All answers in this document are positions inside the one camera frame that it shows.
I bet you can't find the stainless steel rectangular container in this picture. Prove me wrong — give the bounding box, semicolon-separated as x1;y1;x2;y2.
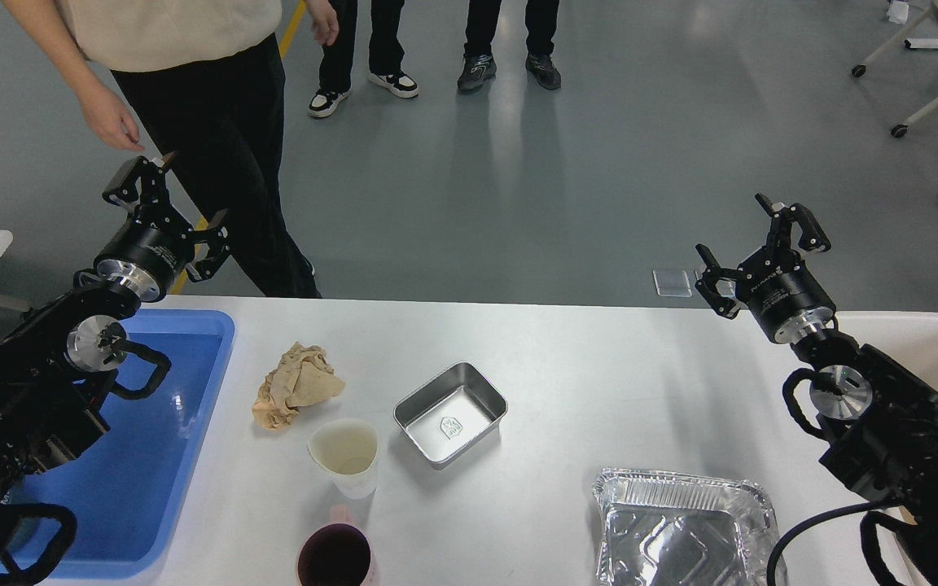
393;362;509;470

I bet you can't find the clear floor plate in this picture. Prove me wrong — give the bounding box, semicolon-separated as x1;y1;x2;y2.
694;268;734;298
652;269;693;298

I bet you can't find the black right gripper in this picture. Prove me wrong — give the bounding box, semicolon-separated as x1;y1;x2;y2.
694;193;836;344

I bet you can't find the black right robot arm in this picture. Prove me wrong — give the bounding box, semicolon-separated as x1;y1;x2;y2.
696;195;938;585

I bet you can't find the aluminium foil tray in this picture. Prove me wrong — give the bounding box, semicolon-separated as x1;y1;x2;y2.
592;467;779;585

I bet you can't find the person with grey sneakers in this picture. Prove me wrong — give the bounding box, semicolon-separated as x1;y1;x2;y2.
458;0;562;93

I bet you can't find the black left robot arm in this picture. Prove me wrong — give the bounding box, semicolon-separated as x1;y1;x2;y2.
0;152;231;585

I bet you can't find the pink ribbed mug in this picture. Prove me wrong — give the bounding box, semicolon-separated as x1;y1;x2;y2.
295;505;380;585

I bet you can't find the crumpled brown paper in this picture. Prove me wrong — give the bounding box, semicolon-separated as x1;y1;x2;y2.
251;343;345;431

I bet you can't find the person in beige top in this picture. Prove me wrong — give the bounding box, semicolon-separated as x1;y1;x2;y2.
4;1;320;298

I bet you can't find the blue plastic tray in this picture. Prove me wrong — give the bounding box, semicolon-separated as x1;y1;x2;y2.
16;310;235;581

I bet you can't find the white paper cup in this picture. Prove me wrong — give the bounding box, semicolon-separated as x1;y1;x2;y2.
308;417;379;500

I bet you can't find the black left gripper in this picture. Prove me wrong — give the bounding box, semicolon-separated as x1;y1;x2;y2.
94;155;230;303

